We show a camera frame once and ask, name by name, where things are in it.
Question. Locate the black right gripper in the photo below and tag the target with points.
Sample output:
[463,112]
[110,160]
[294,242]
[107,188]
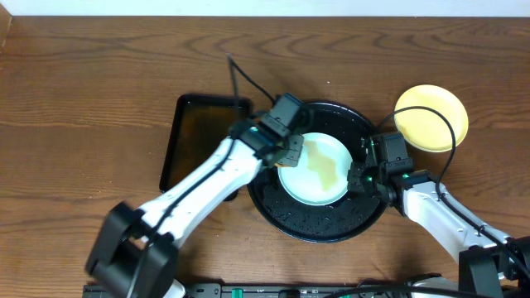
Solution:
[354,183]

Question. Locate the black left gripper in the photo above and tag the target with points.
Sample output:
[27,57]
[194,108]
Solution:
[291,150]

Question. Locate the light blue plastic plate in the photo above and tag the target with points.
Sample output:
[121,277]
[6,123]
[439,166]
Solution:
[320,177]

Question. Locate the yellow plastic plate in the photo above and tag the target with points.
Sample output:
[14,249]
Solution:
[426,130]

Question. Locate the orange sponge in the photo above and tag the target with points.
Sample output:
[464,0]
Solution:
[279,165]

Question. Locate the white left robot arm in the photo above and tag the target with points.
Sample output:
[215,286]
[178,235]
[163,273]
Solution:
[135,253]

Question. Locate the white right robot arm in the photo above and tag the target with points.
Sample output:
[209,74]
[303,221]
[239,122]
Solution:
[491,263]

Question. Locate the round black tray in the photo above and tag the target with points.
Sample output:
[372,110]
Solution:
[348,217]

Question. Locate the rectangular black water tray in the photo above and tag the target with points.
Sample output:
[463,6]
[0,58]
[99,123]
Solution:
[201,122]

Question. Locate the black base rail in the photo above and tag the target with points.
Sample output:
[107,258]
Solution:
[212,290]

